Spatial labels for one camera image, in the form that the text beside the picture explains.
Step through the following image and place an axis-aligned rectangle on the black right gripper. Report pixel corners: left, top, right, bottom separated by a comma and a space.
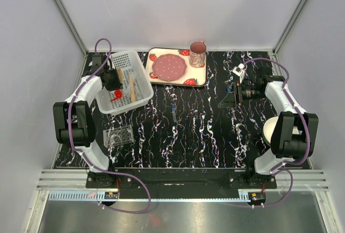
218, 81, 267, 108

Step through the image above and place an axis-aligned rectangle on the white red-capped wash bottle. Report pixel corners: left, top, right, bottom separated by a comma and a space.
110, 90, 122, 102

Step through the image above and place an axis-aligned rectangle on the wooden test tube clamp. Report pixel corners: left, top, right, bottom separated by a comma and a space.
129, 76, 136, 103

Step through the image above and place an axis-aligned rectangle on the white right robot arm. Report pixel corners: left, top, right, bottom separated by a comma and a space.
218, 64, 319, 188

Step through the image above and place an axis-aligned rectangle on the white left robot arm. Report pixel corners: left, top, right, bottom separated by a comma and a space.
53, 54, 123, 188

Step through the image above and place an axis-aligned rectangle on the white plastic mesh basket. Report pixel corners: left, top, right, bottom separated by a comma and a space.
95, 50, 154, 115

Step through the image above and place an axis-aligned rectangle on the strawberry pattern tray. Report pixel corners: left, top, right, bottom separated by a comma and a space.
145, 47, 206, 87

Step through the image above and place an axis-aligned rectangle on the clear test tube rack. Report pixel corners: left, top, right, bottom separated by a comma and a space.
103, 125, 135, 148

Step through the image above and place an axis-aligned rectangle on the pink polka dot plate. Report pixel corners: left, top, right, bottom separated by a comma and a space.
152, 53, 188, 82

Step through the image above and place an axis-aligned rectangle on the white ceramic bowl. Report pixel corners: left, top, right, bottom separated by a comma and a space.
262, 116, 278, 146

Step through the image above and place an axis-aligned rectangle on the pink floral mug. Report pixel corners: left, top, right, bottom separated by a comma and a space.
189, 40, 207, 68

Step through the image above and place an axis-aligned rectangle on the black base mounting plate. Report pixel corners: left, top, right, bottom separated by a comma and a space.
86, 168, 277, 190

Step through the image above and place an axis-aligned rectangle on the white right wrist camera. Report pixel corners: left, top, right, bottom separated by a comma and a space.
232, 64, 246, 84

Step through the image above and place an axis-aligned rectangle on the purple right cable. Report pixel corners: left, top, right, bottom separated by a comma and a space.
223, 57, 309, 208

